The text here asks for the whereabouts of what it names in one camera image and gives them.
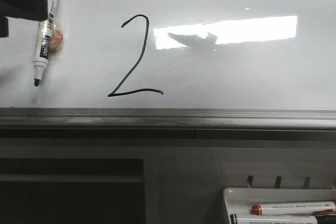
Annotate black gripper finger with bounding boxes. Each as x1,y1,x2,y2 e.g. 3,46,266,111
1,0,48,37

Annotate black white whiteboard marker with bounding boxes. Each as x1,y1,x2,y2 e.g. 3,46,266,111
33,0,58,87

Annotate white whiteboard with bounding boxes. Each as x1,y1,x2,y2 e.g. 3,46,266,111
1,0,335,110

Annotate orange round magnet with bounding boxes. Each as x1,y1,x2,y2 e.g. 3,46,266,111
50,28,64,51

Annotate white marker tray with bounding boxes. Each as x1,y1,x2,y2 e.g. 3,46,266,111
223,187,335,223

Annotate black capped marker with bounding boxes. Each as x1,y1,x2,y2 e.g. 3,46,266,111
228,214,318,224

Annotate red capped marker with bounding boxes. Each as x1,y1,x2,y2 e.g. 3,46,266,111
251,200,335,215

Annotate grey whiteboard ledge rail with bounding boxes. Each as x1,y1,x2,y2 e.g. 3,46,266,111
1,108,335,138

